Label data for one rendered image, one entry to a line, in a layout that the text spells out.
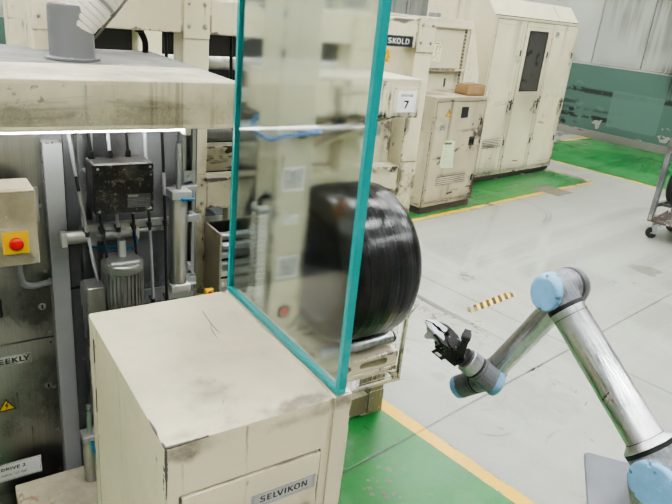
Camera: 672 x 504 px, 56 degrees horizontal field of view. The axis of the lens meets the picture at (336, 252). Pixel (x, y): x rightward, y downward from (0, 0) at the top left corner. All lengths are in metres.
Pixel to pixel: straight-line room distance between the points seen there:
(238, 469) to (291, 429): 0.13
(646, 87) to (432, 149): 7.53
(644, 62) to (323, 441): 12.80
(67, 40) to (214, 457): 1.19
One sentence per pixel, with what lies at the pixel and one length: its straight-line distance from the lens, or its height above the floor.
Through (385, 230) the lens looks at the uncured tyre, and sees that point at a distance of 2.04.
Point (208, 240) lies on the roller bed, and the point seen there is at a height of 1.14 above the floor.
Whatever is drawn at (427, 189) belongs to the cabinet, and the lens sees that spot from 6.86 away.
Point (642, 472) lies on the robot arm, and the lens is 2.05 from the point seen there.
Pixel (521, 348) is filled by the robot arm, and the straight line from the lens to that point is 2.39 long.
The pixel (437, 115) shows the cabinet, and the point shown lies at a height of 1.07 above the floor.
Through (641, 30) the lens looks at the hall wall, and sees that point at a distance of 13.87.
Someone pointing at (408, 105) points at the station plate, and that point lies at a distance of 2.47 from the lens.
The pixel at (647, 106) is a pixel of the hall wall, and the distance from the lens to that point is 13.66.
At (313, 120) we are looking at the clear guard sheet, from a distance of 1.28.
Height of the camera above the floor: 2.01
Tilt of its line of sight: 21 degrees down
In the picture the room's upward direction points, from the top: 6 degrees clockwise
